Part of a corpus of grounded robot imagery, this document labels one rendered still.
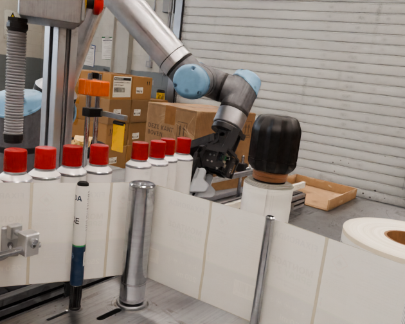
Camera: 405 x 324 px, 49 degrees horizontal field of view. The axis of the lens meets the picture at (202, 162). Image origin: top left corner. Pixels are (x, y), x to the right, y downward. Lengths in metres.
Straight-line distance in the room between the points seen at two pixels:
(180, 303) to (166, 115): 0.87
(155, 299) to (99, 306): 0.09
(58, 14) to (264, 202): 0.44
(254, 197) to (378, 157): 4.29
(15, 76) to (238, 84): 0.53
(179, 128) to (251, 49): 4.03
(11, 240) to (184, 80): 0.52
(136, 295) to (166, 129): 0.88
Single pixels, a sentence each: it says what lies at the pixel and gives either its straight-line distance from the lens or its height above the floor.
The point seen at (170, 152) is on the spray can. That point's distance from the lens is 0.97.
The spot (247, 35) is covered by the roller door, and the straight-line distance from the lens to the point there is 5.46.
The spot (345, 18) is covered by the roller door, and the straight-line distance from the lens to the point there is 5.12.
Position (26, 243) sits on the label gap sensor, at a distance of 0.60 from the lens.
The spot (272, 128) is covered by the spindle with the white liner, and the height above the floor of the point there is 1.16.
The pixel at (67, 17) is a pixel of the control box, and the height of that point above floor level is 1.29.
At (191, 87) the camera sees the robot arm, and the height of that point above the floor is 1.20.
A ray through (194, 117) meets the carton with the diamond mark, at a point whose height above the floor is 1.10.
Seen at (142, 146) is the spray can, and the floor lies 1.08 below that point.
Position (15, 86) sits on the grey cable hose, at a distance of 0.82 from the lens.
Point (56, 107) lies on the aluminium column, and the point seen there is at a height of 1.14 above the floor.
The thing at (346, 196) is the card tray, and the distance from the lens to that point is 1.74.
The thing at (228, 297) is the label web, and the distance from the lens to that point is 0.63.
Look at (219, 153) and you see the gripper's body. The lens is 1.06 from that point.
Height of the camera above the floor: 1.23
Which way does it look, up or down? 11 degrees down
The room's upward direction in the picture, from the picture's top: 7 degrees clockwise
